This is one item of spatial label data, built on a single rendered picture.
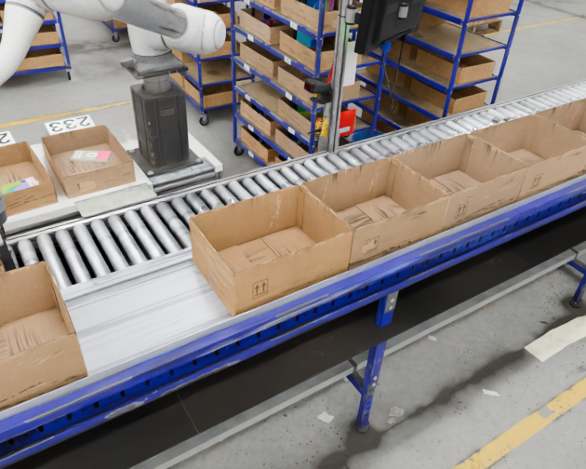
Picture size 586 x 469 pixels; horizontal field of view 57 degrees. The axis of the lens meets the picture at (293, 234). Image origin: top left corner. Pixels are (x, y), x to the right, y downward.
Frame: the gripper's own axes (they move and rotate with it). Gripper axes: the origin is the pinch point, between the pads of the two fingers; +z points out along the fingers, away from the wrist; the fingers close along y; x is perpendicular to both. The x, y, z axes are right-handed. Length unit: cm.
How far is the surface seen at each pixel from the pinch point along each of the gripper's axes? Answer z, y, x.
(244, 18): -15, 156, -167
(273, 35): -13, 122, -168
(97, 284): -3.5, -26.1, -20.0
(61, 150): 9, 82, -34
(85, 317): -2.5, -36.7, -13.4
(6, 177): 9, 71, -9
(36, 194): 4.1, 43.6, -16.5
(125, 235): 10.5, 10.8, -38.8
